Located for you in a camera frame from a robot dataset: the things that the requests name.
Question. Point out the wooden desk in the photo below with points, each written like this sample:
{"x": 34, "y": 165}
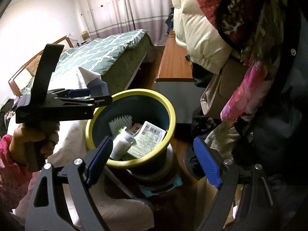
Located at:
{"x": 173, "y": 66}

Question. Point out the white cardboard box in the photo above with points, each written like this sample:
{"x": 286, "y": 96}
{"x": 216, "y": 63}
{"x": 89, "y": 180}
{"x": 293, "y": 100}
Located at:
{"x": 146, "y": 140}

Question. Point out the brown pillow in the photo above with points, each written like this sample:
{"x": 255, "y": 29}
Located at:
{"x": 33, "y": 66}

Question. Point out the green patterned quilt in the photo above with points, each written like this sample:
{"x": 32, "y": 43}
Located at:
{"x": 114, "y": 59}

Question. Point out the beige hanging bag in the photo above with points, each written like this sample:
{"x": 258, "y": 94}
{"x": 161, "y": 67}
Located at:
{"x": 221, "y": 88}

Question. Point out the pink floral garment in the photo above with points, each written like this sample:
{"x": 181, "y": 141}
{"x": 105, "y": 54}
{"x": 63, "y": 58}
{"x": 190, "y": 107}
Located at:
{"x": 241, "y": 97}

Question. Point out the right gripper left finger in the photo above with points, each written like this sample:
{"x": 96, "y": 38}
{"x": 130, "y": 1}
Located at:
{"x": 96, "y": 160}

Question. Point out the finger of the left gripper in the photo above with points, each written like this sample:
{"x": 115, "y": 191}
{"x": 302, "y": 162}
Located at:
{"x": 69, "y": 93}
{"x": 97, "y": 101}

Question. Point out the cream puffer jacket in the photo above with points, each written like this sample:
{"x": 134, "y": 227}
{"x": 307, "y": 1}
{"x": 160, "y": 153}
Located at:
{"x": 198, "y": 36}

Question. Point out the pink striped curtain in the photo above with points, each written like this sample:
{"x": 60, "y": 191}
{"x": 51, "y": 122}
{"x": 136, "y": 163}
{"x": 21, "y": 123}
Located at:
{"x": 102, "y": 18}

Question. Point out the green coconut water bottle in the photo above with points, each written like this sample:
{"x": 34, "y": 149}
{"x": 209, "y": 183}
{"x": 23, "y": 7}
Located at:
{"x": 122, "y": 143}

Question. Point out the white foam fruit net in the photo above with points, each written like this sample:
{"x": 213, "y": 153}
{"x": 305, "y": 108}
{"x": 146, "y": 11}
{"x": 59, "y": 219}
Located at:
{"x": 119, "y": 123}

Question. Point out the yellow rimmed dark trash bin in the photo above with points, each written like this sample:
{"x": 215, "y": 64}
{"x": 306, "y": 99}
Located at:
{"x": 143, "y": 105}

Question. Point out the cream knitted garment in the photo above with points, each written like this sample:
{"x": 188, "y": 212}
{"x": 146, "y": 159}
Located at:
{"x": 223, "y": 139}

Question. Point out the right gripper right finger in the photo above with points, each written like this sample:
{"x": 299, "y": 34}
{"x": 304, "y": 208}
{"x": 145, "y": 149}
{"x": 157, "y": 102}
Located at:
{"x": 207, "y": 161}

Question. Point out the person left hand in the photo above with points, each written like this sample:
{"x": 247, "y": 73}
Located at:
{"x": 23, "y": 136}

